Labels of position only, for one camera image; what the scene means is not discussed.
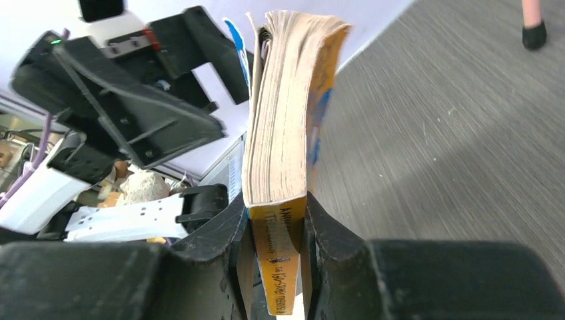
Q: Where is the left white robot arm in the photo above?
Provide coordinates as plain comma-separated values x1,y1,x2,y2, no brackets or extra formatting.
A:
1,1,249,242

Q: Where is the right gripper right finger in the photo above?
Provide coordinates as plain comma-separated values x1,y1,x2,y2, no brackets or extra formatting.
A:
301,193,380,319

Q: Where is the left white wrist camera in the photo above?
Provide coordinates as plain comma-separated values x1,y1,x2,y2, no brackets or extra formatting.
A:
59,0,145,47

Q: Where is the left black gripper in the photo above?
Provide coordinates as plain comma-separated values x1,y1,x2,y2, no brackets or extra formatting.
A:
11,5,249,183

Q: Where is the pink tripod stand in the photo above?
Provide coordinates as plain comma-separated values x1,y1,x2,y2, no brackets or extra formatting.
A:
522,0,547,51

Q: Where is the light blue paperback book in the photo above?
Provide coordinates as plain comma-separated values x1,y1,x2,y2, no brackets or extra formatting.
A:
228,10,350,316

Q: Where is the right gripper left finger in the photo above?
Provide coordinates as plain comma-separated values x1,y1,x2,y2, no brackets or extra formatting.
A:
169,195,256,319

